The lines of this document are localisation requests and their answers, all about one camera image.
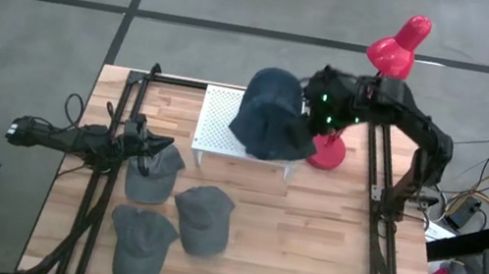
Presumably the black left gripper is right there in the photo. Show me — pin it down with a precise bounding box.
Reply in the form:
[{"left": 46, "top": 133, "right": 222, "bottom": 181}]
[{"left": 115, "top": 110, "right": 179, "bottom": 182}]

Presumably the white perforated metal shelf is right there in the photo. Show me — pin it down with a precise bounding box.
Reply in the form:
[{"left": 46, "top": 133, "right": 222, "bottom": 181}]
[{"left": 189, "top": 82, "right": 310, "bottom": 184}]

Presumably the thin black floor cable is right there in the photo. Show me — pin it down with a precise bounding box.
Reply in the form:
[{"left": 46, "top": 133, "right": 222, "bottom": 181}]
[{"left": 453, "top": 131, "right": 489, "bottom": 151}]

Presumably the red desk lamp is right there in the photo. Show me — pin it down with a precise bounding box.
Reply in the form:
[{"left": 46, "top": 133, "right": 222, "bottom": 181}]
[{"left": 303, "top": 0, "right": 435, "bottom": 185}]

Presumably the grey baseball cap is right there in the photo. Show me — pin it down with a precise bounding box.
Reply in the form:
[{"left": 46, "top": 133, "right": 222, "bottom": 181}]
[
  {"left": 101, "top": 202, "right": 184, "bottom": 274},
  {"left": 121, "top": 137, "right": 190, "bottom": 211},
  {"left": 165, "top": 180, "right": 240, "bottom": 262}
]

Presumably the black looped cable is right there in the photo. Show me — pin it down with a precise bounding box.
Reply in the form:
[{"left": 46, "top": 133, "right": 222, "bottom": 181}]
[{"left": 60, "top": 90, "right": 88, "bottom": 131}]

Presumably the black aluminium table frame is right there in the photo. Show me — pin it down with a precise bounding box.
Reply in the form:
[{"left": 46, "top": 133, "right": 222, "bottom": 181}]
[{"left": 17, "top": 44, "right": 474, "bottom": 274}]

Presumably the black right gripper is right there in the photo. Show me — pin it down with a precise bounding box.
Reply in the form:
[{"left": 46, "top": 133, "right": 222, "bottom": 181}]
[{"left": 296, "top": 61, "right": 379, "bottom": 145}]

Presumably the white paper sheet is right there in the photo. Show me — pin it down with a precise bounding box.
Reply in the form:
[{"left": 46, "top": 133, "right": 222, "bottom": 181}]
[{"left": 420, "top": 218, "right": 459, "bottom": 247}]

